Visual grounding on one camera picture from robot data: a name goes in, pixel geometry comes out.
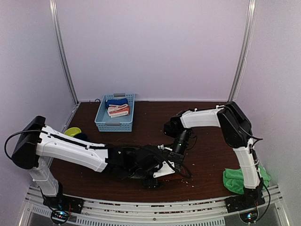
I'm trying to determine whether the green microfiber towel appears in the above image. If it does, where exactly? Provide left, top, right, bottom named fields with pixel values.
left=223, top=165, right=271, bottom=194

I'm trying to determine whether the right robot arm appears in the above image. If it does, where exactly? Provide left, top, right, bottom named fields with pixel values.
left=163, top=101, right=264, bottom=208

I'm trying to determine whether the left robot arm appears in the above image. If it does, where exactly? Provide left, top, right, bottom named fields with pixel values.
left=8, top=116, right=191, bottom=210

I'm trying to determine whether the light blue plastic basket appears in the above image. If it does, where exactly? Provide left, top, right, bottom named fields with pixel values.
left=95, top=93, right=135, bottom=132

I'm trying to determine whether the orange white rolled towel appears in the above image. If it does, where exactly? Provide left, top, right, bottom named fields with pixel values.
left=107, top=105, right=130, bottom=118

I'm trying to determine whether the blue rolled towel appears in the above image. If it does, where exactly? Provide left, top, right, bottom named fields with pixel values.
left=105, top=98, right=128, bottom=108

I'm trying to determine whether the dark blue mug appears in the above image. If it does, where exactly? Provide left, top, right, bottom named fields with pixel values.
left=74, top=133, right=90, bottom=142

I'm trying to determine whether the yellow green bowl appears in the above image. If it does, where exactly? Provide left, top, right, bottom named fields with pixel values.
left=64, top=127, right=81, bottom=137

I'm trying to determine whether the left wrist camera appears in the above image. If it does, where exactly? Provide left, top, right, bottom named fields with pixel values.
left=136, top=145, right=175, bottom=178

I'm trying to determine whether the aluminium front rail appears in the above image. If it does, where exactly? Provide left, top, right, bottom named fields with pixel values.
left=18, top=185, right=290, bottom=226

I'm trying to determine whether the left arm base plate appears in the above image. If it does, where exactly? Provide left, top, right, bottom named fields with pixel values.
left=43, top=195, right=84, bottom=214

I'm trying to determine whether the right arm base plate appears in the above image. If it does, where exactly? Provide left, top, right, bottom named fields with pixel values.
left=224, top=195, right=265, bottom=213

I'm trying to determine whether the right aluminium post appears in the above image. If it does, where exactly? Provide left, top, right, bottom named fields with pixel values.
left=228, top=0, right=257, bottom=102

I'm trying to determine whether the aluminium post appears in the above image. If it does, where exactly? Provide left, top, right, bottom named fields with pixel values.
left=228, top=0, right=257, bottom=102
left=49, top=0, right=79, bottom=105

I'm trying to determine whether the left aluminium post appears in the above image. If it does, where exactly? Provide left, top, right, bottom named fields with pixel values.
left=49, top=0, right=79, bottom=105

